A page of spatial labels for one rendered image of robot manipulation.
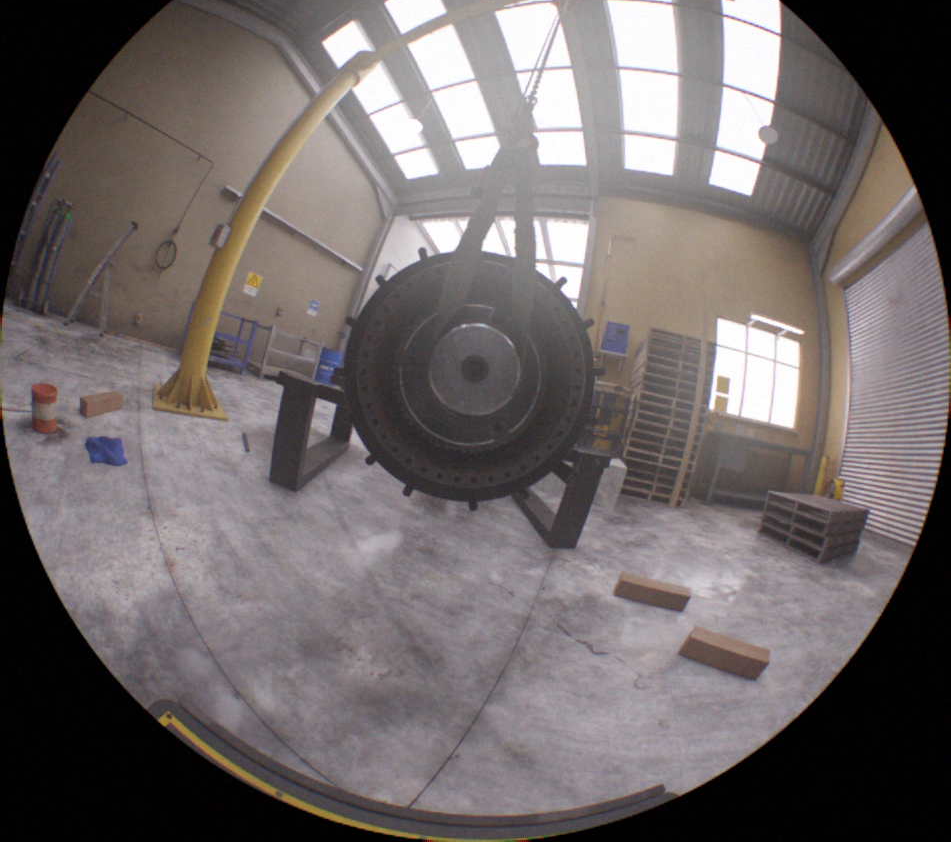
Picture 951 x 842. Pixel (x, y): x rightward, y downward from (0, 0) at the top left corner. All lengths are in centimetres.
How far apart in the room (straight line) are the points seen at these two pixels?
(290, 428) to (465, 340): 137
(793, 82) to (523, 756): 738
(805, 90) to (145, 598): 808
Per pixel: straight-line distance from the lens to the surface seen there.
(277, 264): 678
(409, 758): 86
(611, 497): 320
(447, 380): 43
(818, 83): 713
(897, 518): 561
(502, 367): 44
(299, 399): 163
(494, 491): 59
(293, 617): 106
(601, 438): 362
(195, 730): 54
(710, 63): 624
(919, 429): 558
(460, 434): 59
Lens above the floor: 82
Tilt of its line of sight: 5 degrees up
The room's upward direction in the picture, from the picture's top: 15 degrees clockwise
